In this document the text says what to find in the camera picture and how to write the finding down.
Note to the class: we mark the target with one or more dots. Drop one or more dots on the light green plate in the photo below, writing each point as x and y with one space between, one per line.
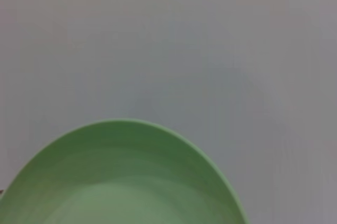
118 176

